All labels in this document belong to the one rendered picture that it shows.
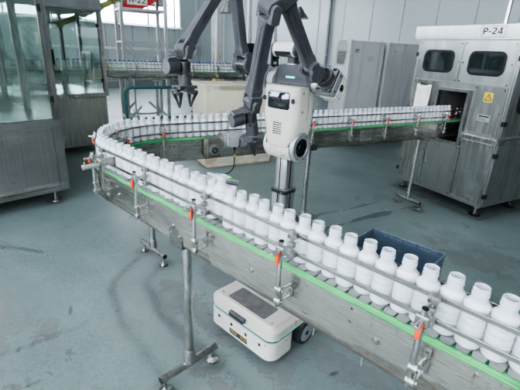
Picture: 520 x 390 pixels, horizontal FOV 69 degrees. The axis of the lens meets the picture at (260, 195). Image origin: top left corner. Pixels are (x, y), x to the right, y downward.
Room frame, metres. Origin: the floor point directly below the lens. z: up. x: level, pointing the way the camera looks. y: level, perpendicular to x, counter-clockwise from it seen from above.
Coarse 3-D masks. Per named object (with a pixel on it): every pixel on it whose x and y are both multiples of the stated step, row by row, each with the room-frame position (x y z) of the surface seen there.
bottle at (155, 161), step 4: (156, 156) 1.74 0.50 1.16; (152, 160) 1.71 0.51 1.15; (156, 160) 1.71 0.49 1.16; (152, 164) 1.71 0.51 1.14; (156, 164) 1.71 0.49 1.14; (152, 168) 1.70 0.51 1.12; (156, 168) 1.70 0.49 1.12; (152, 176) 1.70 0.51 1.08; (156, 176) 1.70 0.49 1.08; (152, 180) 1.70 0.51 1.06; (156, 180) 1.70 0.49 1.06; (156, 184) 1.70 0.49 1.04; (152, 188) 1.70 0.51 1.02; (156, 188) 1.70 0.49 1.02; (156, 192) 1.70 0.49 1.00
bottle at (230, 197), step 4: (228, 188) 1.37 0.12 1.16; (232, 188) 1.38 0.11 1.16; (228, 192) 1.35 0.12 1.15; (232, 192) 1.35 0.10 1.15; (236, 192) 1.36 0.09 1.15; (228, 196) 1.35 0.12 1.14; (232, 196) 1.35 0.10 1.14; (224, 200) 1.34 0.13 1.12; (228, 200) 1.34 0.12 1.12; (232, 200) 1.34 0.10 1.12; (232, 204) 1.34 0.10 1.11; (224, 208) 1.35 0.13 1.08; (228, 208) 1.34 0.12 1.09; (224, 212) 1.35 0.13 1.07; (228, 212) 1.34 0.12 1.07; (232, 212) 1.34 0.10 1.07; (224, 216) 1.34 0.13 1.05; (228, 216) 1.34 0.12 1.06; (232, 216) 1.34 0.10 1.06; (232, 220) 1.34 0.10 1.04; (224, 224) 1.34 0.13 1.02; (228, 224) 1.34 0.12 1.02; (228, 228) 1.34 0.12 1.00; (232, 228) 1.34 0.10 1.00
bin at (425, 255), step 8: (368, 232) 1.49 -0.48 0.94; (376, 232) 1.51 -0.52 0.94; (384, 232) 1.49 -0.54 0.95; (360, 240) 1.44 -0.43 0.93; (376, 240) 1.50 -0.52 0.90; (384, 240) 1.48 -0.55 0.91; (392, 240) 1.46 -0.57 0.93; (400, 240) 1.43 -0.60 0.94; (400, 248) 1.43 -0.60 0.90; (408, 248) 1.41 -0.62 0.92; (416, 248) 1.39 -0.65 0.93; (424, 248) 1.37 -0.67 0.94; (400, 256) 1.43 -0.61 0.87; (424, 256) 1.36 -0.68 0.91; (432, 256) 1.34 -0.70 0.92; (440, 256) 1.32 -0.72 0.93; (424, 264) 1.36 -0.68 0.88; (440, 264) 1.29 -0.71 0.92; (440, 272) 1.31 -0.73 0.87
